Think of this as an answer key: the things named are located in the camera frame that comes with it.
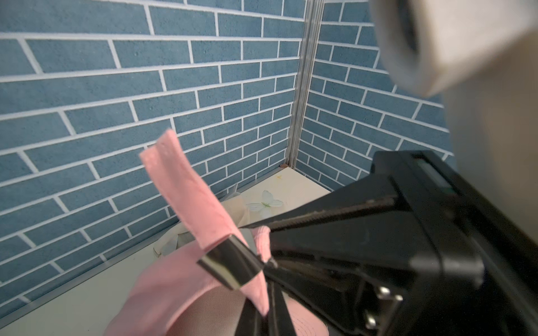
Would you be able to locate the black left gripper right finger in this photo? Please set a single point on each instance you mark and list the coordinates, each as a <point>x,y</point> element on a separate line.
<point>279,321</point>

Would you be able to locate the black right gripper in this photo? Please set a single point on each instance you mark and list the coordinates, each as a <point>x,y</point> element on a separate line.
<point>434,256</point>

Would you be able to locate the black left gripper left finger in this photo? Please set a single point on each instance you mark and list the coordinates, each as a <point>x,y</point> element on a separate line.
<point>251,322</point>

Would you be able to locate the pink baseball cap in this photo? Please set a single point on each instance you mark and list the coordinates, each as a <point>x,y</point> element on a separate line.
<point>175,295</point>

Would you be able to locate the cream cap at back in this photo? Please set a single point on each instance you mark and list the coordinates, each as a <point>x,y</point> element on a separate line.
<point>232,215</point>

